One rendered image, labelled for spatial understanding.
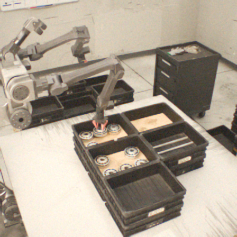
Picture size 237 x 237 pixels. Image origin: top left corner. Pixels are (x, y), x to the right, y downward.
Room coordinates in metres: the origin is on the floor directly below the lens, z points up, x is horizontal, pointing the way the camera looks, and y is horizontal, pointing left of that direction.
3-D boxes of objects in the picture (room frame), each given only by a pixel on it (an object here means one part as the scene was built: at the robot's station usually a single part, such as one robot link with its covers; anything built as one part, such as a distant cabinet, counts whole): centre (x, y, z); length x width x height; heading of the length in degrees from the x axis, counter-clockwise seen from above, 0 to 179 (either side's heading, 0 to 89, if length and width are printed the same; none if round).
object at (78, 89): (3.21, 0.61, 0.37); 0.40 x 0.30 x 0.45; 117
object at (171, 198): (1.28, -0.16, 0.92); 0.40 x 0.30 x 0.02; 116
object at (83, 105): (2.86, 0.43, 0.31); 0.40 x 0.30 x 0.34; 117
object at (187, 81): (3.43, -0.80, 0.45); 0.60 x 0.45 x 0.90; 117
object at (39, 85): (1.51, 0.43, 1.45); 0.09 x 0.08 x 0.12; 27
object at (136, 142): (1.55, -0.03, 0.87); 0.40 x 0.30 x 0.11; 116
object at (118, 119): (1.82, 0.10, 0.87); 0.40 x 0.30 x 0.11; 116
